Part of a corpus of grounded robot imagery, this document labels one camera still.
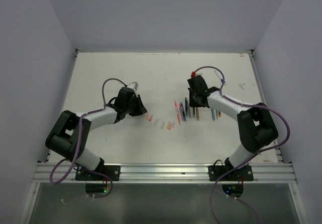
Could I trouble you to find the orange pen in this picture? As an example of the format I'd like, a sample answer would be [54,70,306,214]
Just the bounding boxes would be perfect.
[195,108,200,121]

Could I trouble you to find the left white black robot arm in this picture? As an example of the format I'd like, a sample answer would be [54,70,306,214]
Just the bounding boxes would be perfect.
[45,84,147,180]

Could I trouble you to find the teal pen right side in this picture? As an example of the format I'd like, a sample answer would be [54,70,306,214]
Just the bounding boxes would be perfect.
[211,109,217,121]

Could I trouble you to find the blue capped white pen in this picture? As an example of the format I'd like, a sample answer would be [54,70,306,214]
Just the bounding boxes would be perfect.
[214,70,226,85]

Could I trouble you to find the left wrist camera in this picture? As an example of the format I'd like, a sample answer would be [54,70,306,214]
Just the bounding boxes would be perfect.
[127,82,139,91]

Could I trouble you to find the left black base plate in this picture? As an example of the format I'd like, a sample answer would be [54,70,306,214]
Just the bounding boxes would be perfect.
[74,165,121,181]

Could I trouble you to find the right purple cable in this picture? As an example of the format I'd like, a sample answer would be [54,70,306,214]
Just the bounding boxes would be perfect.
[196,66,291,224]

